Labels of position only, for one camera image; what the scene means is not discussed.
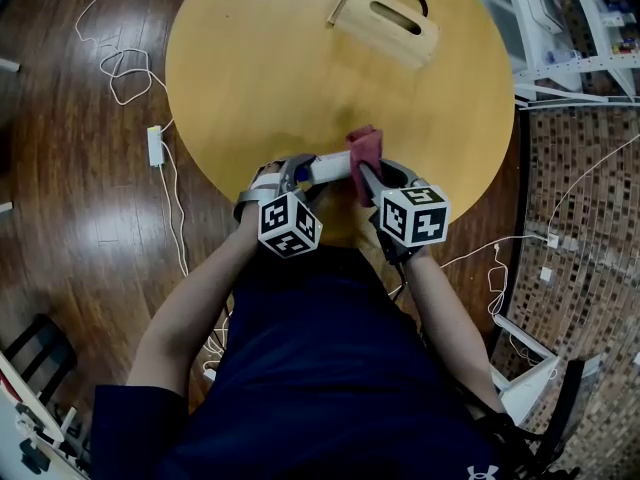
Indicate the white bottle blue pump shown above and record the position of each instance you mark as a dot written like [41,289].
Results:
[330,168]

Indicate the pink cloth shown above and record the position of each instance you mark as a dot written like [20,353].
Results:
[367,150]

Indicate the person's left forearm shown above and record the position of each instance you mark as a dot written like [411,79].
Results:
[195,308]

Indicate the wooden tissue box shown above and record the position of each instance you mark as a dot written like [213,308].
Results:
[385,30]

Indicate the curved white table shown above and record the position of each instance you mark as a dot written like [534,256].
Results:
[10,428]

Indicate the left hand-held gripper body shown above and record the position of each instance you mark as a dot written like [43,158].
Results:
[285,223]

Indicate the person's left hand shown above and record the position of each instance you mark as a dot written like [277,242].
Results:
[270,168]

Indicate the person's right forearm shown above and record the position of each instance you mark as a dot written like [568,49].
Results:
[450,333]

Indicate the white power strip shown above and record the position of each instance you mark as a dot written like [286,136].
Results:
[156,145]

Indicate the white wall socket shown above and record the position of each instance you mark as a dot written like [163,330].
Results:
[546,274]
[552,241]

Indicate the white metal shelving unit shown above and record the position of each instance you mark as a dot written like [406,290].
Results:
[565,68]

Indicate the white storage box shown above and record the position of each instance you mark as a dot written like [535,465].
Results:
[542,5]

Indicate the person's navy blue shirt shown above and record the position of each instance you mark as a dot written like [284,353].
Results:
[320,378]

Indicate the black monitor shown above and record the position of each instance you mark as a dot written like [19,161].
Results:
[567,408]

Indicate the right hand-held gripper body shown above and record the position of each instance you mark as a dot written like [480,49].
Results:
[415,215]

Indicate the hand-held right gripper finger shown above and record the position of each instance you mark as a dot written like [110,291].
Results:
[401,169]
[374,183]

